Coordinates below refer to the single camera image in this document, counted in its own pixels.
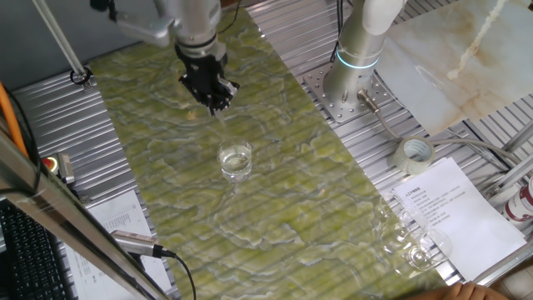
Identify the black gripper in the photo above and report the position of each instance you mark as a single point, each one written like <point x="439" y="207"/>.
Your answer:
<point x="204" y="71"/>

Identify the clear glass stirring rod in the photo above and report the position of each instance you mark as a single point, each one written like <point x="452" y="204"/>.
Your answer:
<point x="219" y="118"/>

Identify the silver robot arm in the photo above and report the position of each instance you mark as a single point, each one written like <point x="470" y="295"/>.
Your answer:
<point x="358" y="71"/>

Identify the glass beaker with water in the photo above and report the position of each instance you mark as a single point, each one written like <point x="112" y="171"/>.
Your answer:
<point x="235" y="166"/>

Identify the empty glass beaker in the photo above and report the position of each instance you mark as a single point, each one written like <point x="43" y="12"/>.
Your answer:
<point x="389" y="206"/>
<point x="412" y="225"/>
<point x="431" y="250"/>

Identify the person's bare hand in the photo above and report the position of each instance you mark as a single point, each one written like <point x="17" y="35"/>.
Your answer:
<point x="462" y="292"/>

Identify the green marble pattern mat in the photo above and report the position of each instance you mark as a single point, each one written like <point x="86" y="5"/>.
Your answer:
<point x="291" y="208"/>

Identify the paper sheet with printed table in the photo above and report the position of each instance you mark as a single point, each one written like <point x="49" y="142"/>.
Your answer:
<point x="121" y="214"/>

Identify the slim aluminium pole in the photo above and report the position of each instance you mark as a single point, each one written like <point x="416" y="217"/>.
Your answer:
<point x="58" y="35"/>

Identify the red emergency stop button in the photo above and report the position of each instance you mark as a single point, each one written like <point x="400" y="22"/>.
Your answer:
<point x="52" y="164"/>

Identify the white tape roll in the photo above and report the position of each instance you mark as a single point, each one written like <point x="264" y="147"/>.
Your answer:
<point x="401" y="160"/>

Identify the black keyboard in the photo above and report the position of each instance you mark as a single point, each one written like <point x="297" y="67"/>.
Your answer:
<point x="29" y="258"/>

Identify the beige marble pattern sheet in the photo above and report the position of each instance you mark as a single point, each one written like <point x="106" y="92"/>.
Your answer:
<point x="458" y="62"/>

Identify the paper sheet with text lines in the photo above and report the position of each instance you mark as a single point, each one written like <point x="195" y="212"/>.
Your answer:
<point x="466" y="225"/>

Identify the red white can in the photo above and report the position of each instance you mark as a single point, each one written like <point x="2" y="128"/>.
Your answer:
<point x="520" y="206"/>

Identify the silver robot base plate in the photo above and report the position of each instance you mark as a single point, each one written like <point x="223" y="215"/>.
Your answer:
<point x="329" y="106"/>

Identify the silver ribbed camera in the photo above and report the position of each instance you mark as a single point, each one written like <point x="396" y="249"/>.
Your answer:
<point x="133" y="242"/>

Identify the shiny metal frame bar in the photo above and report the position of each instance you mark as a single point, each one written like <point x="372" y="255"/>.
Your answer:
<point x="62" y="212"/>

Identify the aluminium frame profile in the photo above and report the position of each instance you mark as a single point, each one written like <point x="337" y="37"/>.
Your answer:
<point x="514" y="171"/>
<point x="506" y="262"/>

